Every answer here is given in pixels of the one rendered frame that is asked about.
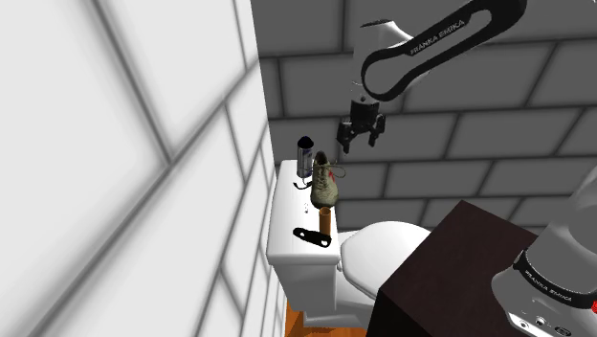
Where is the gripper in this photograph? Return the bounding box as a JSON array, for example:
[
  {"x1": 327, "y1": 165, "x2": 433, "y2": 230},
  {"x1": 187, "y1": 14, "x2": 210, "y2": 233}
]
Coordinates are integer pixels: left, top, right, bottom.
[{"x1": 336, "y1": 100, "x2": 387, "y2": 155}]

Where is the silver bottle with dark cap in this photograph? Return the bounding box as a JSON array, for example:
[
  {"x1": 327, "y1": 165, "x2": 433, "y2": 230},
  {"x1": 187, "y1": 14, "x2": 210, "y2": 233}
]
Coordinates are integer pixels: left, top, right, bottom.
[{"x1": 296, "y1": 135, "x2": 315, "y2": 179}]

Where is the olive sneaker with red mark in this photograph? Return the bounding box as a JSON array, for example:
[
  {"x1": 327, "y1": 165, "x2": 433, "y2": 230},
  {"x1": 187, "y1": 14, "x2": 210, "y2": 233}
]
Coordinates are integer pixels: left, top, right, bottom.
[{"x1": 309, "y1": 149, "x2": 347, "y2": 211}]

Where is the black flat tool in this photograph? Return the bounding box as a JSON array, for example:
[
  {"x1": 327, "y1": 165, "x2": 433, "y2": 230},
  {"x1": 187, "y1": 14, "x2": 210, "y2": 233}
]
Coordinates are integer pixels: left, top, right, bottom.
[{"x1": 292, "y1": 227, "x2": 333, "y2": 249}]

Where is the white toilet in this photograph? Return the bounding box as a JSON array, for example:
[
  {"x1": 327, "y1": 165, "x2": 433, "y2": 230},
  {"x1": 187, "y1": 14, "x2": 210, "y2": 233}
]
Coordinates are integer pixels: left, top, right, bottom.
[{"x1": 265, "y1": 159, "x2": 432, "y2": 328}]

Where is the dark robot stand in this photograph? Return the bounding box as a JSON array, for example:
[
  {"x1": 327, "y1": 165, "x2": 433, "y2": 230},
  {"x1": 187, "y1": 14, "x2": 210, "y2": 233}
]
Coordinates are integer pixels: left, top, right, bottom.
[{"x1": 365, "y1": 199, "x2": 540, "y2": 337}]

